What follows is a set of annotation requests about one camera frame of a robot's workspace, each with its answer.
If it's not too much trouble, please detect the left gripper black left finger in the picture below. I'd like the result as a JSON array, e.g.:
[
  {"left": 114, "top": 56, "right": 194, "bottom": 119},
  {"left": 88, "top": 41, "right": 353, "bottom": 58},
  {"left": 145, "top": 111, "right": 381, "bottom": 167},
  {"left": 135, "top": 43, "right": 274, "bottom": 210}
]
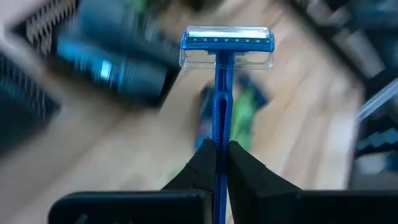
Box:
[{"left": 48, "top": 138, "right": 217, "bottom": 224}]

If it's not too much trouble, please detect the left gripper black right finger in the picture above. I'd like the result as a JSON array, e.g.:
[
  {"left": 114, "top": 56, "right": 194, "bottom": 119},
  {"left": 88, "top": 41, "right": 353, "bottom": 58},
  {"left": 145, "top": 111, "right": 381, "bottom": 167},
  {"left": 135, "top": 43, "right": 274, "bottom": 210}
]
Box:
[{"left": 226, "top": 139, "right": 398, "bottom": 224}]

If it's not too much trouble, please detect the green travel bottle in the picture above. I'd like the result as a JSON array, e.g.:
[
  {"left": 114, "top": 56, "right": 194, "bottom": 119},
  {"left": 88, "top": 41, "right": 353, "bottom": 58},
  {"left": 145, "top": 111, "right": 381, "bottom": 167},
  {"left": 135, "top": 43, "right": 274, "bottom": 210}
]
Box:
[{"left": 230, "top": 89, "right": 258, "bottom": 152}]

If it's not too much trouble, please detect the blue disposable razor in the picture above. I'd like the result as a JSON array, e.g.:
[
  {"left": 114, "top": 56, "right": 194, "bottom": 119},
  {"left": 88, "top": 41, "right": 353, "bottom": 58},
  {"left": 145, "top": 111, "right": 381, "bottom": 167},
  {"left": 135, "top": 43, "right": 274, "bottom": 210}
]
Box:
[{"left": 178, "top": 25, "right": 275, "bottom": 224}]

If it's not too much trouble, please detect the grey deodorant stick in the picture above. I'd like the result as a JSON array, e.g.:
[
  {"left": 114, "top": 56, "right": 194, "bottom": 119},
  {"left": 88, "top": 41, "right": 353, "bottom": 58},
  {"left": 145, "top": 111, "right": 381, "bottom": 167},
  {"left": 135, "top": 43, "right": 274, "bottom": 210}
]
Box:
[{"left": 55, "top": 32, "right": 170, "bottom": 102}]

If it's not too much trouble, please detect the dark blue toothpaste tube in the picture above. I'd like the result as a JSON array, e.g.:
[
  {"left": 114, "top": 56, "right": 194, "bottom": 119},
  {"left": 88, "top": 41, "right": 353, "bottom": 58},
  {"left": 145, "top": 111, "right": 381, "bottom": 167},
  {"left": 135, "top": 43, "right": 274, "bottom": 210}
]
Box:
[{"left": 194, "top": 85, "right": 216, "bottom": 151}]

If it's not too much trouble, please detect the black plastic basket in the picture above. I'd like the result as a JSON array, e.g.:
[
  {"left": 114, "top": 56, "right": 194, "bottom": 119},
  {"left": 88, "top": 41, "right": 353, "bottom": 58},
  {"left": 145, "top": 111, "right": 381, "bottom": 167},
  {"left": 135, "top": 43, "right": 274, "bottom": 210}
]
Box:
[
  {"left": 0, "top": 0, "right": 184, "bottom": 110},
  {"left": 0, "top": 52, "right": 62, "bottom": 156}
]

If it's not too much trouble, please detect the white cable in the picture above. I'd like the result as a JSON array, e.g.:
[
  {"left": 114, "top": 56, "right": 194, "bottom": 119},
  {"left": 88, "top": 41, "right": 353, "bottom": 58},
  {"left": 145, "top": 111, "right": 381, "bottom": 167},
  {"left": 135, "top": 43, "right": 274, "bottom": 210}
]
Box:
[{"left": 355, "top": 78, "right": 398, "bottom": 123}]

